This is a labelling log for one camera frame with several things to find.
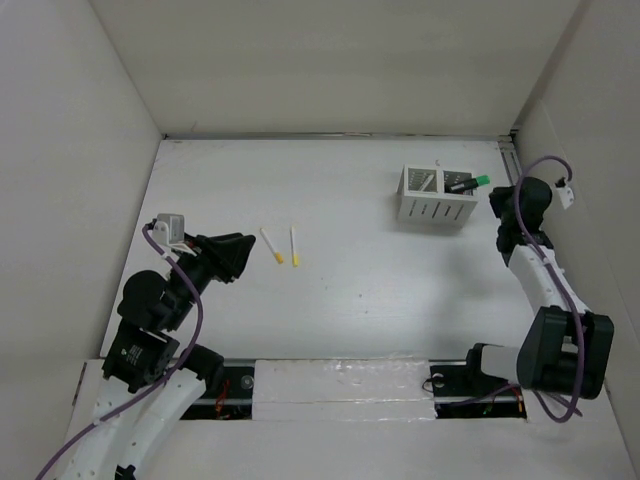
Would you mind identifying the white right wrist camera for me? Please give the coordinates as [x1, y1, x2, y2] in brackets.
[555, 178, 575, 210]

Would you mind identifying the black highlighter green cap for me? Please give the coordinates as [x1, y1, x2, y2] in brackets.
[445, 175, 490, 194]

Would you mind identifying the white pen orange cap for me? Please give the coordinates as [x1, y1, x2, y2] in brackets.
[259, 228, 284, 265]

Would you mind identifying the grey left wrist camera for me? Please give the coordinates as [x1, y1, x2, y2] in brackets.
[152, 213, 185, 247]

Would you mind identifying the aluminium rail right side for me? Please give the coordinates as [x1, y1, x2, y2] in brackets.
[499, 134, 581, 356]

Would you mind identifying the white foam block front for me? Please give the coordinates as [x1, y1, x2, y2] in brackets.
[252, 358, 435, 423]

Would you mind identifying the white pen pale yellow cap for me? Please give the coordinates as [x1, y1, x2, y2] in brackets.
[418, 174, 437, 192]

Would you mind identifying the white mesh desk organizer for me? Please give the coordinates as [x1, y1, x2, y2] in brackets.
[397, 164, 479, 228]

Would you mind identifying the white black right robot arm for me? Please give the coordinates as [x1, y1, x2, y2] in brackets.
[462, 177, 614, 400]

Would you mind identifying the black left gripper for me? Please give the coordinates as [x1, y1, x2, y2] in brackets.
[165, 229, 256, 328]

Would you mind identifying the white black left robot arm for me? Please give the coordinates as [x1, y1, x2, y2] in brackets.
[62, 225, 256, 479]

